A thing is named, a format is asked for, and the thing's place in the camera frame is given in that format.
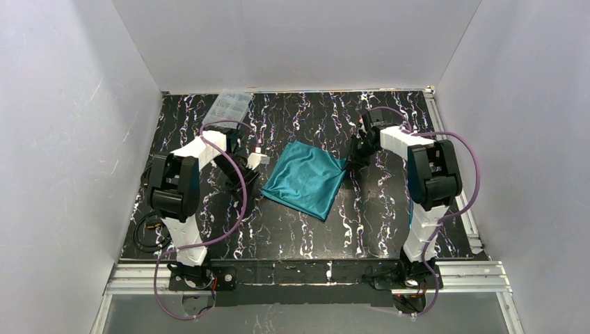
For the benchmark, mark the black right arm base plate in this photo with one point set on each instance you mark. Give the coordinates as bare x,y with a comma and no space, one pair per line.
400,274

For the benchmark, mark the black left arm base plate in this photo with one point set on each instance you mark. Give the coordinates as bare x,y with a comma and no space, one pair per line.
203,276

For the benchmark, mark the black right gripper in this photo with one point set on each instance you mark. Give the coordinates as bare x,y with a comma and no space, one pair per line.
359,147

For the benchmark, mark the aluminium right side rail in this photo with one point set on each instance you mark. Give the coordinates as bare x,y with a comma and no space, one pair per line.
451,180

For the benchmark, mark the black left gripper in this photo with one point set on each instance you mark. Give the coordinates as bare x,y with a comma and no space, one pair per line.
246,172

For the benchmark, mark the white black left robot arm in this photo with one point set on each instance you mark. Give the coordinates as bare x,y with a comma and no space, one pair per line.
173,188

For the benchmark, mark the clear plastic screw organizer box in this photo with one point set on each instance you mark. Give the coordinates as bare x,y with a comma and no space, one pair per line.
229,105

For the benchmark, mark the teal cloth napkin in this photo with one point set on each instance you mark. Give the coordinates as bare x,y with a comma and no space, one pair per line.
305,178

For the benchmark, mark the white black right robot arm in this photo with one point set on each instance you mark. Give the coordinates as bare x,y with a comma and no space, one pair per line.
433,178

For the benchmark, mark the aluminium front frame rail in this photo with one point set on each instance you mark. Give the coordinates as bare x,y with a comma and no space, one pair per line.
454,276

